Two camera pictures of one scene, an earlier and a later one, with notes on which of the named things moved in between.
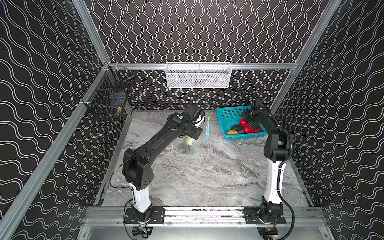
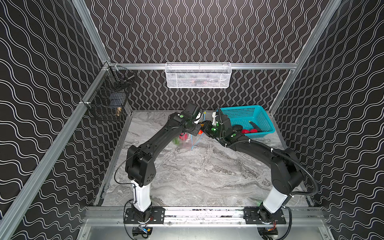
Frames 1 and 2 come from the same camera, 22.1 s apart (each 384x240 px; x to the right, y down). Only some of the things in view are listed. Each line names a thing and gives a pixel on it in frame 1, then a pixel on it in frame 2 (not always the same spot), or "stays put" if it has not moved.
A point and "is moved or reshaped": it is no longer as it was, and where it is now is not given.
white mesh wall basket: x=198 y=75 stays put
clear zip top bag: x=188 y=145 is moved or reshaped
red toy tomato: x=243 y=122 to x=183 y=136
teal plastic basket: x=229 y=117 stays put
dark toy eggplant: x=237 y=127 stays put
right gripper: x=252 y=114 to x=208 y=133
